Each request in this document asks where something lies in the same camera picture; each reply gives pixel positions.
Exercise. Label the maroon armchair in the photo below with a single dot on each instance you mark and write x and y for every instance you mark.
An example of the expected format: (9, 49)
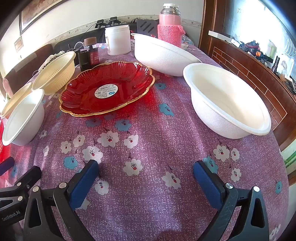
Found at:
(25, 64)

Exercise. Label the white flat box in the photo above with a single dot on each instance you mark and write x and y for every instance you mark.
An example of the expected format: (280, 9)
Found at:
(219, 34)

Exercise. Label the white paper bowl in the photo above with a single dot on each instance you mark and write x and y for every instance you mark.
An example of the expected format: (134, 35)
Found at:
(231, 102)
(23, 120)

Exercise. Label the white plastic jar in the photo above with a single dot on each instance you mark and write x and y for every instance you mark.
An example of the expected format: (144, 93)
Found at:
(118, 39)

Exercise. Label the white plastic bowl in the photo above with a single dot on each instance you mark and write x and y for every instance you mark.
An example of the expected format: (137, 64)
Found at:
(161, 55)

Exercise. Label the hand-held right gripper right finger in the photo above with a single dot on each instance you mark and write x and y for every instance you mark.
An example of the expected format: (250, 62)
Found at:
(208, 185)

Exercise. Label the red glass plate gold rim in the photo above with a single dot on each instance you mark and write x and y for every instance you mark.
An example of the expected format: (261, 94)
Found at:
(83, 92)

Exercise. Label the pink thermos knitted sleeve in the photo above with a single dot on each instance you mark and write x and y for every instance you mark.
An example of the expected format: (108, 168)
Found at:
(168, 23)

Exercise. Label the framed painting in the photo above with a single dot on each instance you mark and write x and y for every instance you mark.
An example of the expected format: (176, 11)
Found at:
(34, 11)

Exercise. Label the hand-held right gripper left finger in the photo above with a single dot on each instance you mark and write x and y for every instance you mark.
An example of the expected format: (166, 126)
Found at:
(83, 183)

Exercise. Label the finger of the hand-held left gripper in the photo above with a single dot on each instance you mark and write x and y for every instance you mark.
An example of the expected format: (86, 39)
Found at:
(27, 179)
(5, 165)

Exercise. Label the white cloth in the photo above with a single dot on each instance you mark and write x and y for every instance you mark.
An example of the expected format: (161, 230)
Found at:
(49, 58)

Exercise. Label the black flashlight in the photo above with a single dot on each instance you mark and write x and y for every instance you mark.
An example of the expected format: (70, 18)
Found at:
(276, 63)

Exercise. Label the cream plastic bowl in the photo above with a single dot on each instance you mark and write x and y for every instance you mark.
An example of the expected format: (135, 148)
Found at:
(55, 78)
(13, 102)

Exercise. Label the black sofa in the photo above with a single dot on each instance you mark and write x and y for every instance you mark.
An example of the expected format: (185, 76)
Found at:
(69, 44)

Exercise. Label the dark bottle wooden cap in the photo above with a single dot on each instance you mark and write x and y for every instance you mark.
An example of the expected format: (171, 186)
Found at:
(93, 55)

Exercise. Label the small wall frame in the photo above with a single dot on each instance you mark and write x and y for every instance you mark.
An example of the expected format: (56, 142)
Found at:
(19, 44)

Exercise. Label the purple floral tablecloth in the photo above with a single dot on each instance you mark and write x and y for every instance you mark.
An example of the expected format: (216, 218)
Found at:
(148, 139)

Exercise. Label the black phone stand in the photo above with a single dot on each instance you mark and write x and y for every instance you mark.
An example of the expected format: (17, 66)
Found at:
(145, 26)

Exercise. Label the black clamp device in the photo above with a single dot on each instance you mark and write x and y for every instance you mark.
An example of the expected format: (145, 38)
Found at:
(101, 24)
(114, 21)

